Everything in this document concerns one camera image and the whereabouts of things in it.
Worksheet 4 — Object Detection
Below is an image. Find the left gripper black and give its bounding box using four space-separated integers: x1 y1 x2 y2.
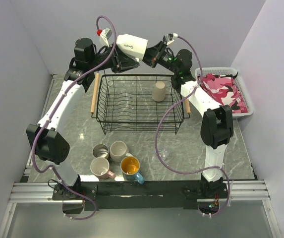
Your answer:
89 42 140 74

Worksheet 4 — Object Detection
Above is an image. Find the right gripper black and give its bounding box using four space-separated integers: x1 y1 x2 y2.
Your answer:
133 42 178 75

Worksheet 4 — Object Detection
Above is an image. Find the white faceted mug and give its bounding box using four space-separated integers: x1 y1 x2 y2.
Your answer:
116 34 148 62

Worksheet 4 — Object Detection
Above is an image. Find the beige handleless cup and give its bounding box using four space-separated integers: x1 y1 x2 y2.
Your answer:
152 81 166 102

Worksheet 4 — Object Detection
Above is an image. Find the beige mug white inside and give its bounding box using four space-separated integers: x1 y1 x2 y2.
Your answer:
110 141 133 163

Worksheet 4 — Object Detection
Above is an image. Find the blue butterfly mug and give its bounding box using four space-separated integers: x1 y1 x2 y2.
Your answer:
120 156 145 184

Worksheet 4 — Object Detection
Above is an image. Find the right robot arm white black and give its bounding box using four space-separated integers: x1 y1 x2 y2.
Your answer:
143 41 233 198

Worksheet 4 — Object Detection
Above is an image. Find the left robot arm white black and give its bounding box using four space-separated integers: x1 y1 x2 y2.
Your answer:
26 34 148 199

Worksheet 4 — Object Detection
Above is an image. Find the white plastic basket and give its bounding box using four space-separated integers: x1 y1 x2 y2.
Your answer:
195 67 253 118

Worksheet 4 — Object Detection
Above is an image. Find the pink camouflage cloth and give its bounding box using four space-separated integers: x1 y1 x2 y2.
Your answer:
201 72 248 114

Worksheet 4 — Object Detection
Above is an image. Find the steel cup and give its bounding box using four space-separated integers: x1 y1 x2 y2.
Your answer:
92 144 110 159

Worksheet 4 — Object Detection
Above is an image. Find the clear glass cup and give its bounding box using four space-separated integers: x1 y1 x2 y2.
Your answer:
158 148 170 161

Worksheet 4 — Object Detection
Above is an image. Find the pink mug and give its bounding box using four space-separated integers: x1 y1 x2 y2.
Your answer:
90 157 116 179

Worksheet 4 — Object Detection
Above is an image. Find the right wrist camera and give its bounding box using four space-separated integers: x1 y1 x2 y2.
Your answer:
163 33 178 46

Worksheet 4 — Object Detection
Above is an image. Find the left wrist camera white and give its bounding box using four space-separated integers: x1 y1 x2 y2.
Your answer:
97 28 113 47

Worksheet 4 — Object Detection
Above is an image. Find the black wire dish rack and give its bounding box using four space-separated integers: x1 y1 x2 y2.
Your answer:
92 74 190 133

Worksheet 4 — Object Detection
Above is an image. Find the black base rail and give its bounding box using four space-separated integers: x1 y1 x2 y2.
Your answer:
52 179 229 212

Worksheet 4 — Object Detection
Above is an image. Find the aluminium frame rail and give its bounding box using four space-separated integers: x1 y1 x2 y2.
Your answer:
0 182 82 238

